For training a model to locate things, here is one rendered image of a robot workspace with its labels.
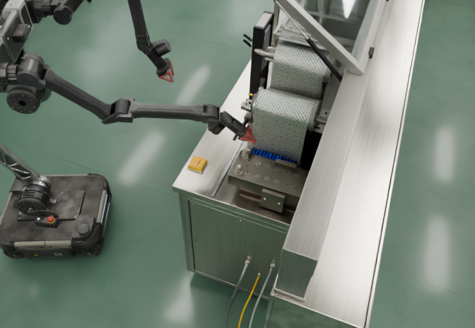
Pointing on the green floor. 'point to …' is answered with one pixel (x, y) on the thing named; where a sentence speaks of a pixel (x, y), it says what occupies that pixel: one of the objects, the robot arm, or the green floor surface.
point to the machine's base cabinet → (230, 245)
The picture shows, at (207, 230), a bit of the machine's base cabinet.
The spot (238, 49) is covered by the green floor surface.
